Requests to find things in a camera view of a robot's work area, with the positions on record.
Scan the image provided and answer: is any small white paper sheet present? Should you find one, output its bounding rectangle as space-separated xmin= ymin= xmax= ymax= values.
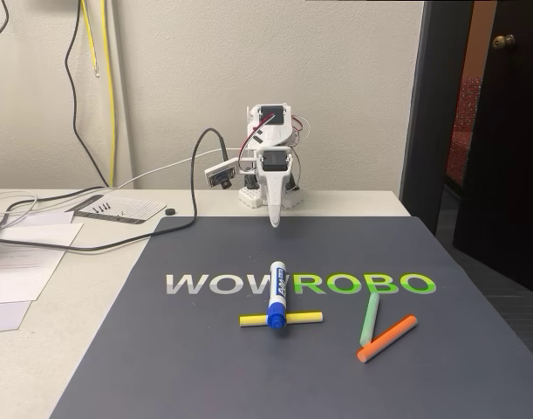
xmin=0 ymin=300 xmax=33 ymax=334

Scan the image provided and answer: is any dark door frame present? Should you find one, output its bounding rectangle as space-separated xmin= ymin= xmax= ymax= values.
xmin=398 ymin=0 xmax=475 ymax=237

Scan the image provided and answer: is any grey WOWROBO mat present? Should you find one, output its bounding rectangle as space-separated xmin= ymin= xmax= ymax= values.
xmin=50 ymin=215 xmax=533 ymax=419

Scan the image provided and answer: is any black wall cable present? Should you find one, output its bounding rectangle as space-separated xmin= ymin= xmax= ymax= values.
xmin=64 ymin=0 xmax=111 ymax=189

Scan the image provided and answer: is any black camera cable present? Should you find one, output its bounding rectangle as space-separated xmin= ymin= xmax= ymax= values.
xmin=0 ymin=127 xmax=229 ymax=252

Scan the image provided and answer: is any white gripper camera box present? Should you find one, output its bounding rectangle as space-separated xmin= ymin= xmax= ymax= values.
xmin=204 ymin=158 xmax=240 ymax=190

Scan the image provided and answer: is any thin white cable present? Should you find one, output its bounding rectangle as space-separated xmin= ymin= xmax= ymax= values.
xmin=0 ymin=147 xmax=241 ymax=229

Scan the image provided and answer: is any lined sheet with screws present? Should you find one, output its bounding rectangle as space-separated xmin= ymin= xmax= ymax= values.
xmin=64 ymin=194 xmax=168 ymax=225

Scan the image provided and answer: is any grey cable bundle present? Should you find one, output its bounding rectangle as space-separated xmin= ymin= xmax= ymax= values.
xmin=0 ymin=186 xmax=108 ymax=219

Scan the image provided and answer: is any green chalk stick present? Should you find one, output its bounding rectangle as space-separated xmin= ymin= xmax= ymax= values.
xmin=359 ymin=292 xmax=381 ymax=347

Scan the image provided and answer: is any yellow chalk stick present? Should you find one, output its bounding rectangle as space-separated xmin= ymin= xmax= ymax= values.
xmin=238 ymin=310 xmax=325 ymax=328

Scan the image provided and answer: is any orange chalk stick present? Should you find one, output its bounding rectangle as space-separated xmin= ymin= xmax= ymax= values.
xmin=356 ymin=314 xmax=420 ymax=364

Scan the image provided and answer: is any large white paper sheet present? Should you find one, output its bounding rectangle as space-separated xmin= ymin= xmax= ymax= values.
xmin=0 ymin=222 xmax=85 ymax=306

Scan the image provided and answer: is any long yellow wire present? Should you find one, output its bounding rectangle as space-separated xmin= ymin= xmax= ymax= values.
xmin=100 ymin=0 xmax=118 ymax=188

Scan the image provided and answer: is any dark wooden door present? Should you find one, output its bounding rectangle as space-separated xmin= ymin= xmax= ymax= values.
xmin=452 ymin=0 xmax=533 ymax=299

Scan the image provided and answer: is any blue whiteboard marker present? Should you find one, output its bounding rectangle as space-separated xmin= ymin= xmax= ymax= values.
xmin=265 ymin=260 xmax=290 ymax=332

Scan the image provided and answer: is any short yellow wire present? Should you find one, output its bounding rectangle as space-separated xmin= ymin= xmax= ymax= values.
xmin=79 ymin=0 xmax=101 ymax=79

